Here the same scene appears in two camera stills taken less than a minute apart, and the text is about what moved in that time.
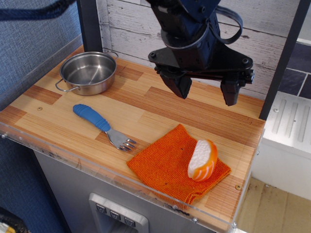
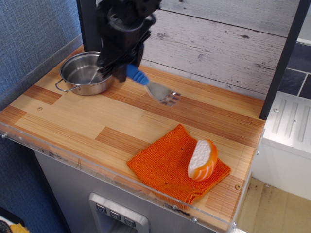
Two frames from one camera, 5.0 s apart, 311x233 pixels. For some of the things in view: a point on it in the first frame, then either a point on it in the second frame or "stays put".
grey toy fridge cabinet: x=89 y=204 stays put
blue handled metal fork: x=118 y=139 to x=167 y=97
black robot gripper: x=225 y=64 to x=123 y=38
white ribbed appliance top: x=288 y=122 stays put
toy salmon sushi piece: x=203 y=159 stays put
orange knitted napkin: x=164 y=165 stays put
